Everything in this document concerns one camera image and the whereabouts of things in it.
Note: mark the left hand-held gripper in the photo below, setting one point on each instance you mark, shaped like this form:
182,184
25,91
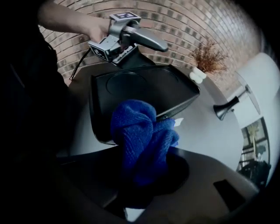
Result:
113,28

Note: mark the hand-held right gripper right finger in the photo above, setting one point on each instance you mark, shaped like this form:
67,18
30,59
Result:
197,175

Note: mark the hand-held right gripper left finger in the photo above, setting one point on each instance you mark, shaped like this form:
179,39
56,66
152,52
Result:
92,175

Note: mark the black box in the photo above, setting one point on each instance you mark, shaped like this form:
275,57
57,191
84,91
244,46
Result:
153,87

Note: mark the blue cloth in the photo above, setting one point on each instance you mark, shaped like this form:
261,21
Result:
140,140

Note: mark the person's left forearm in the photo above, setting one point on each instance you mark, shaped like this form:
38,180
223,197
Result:
65,19

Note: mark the person's left hand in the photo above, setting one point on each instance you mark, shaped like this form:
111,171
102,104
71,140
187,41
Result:
98,30

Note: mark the dried plant in white vase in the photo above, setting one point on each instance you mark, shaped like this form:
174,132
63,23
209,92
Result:
207,59

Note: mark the person's black vest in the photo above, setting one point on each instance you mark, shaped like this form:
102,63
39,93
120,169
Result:
32,87

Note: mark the white shade table lamp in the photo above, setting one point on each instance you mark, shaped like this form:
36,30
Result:
262,76

